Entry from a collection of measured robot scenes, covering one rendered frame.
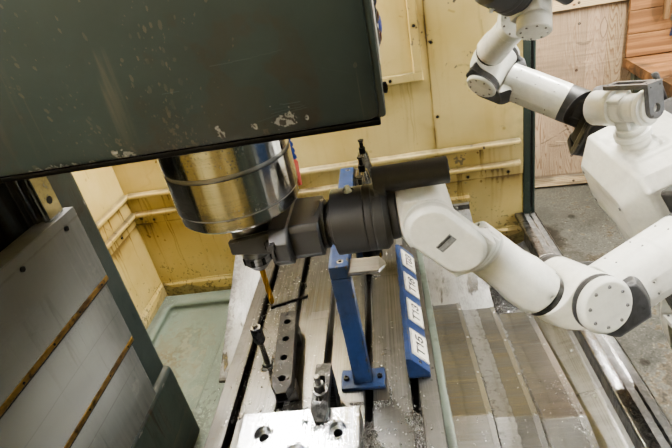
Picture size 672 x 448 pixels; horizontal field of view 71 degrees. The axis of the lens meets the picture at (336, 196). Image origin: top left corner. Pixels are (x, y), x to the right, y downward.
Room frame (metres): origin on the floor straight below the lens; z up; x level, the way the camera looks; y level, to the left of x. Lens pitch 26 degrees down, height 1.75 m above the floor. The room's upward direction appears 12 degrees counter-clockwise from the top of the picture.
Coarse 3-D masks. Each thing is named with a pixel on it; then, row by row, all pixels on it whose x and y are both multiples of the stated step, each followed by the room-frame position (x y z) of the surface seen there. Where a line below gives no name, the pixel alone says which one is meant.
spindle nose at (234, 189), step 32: (160, 160) 0.52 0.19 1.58; (192, 160) 0.49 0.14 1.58; (224, 160) 0.49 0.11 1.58; (256, 160) 0.50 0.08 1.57; (288, 160) 0.54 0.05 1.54; (192, 192) 0.50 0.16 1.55; (224, 192) 0.49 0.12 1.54; (256, 192) 0.50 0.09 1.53; (288, 192) 0.53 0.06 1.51; (192, 224) 0.51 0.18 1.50; (224, 224) 0.49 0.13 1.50; (256, 224) 0.49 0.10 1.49
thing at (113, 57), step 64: (0, 0) 0.46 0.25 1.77; (64, 0) 0.45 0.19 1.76; (128, 0) 0.44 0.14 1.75; (192, 0) 0.44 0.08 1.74; (256, 0) 0.43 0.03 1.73; (320, 0) 0.42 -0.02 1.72; (0, 64) 0.46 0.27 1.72; (64, 64) 0.46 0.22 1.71; (128, 64) 0.45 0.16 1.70; (192, 64) 0.44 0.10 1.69; (256, 64) 0.43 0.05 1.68; (320, 64) 0.42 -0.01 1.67; (0, 128) 0.47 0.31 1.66; (64, 128) 0.46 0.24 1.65; (128, 128) 0.45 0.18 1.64; (192, 128) 0.44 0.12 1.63; (256, 128) 0.43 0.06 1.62; (320, 128) 0.43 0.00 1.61
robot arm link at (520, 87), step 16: (480, 80) 1.10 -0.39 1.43; (512, 80) 1.10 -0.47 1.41; (528, 80) 1.08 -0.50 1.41; (544, 80) 1.07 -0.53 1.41; (560, 80) 1.07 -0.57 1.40; (480, 96) 1.15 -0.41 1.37; (496, 96) 1.11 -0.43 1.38; (512, 96) 1.10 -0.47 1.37; (528, 96) 1.07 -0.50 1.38; (544, 96) 1.05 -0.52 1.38; (560, 96) 1.03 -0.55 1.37; (544, 112) 1.06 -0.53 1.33
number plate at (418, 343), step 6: (414, 336) 0.82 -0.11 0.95; (420, 336) 0.83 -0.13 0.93; (414, 342) 0.80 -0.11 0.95; (420, 342) 0.81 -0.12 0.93; (414, 348) 0.78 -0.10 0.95; (420, 348) 0.79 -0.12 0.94; (426, 348) 0.81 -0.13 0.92; (414, 354) 0.77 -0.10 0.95; (420, 354) 0.77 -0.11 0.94; (426, 354) 0.79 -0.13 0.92; (426, 360) 0.77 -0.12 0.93
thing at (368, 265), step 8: (376, 256) 0.78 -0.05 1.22; (352, 264) 0.77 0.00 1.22; (360, 264) 0.76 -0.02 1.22; (368, 264) 0.76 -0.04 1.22; (376, 264) 0.75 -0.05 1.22; (384, 264) 0.75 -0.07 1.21; (352, 272) 0.74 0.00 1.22; (360, 272) 0.74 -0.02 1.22; (368, 272) 0.74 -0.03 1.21; (376, 272) 0.73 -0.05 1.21
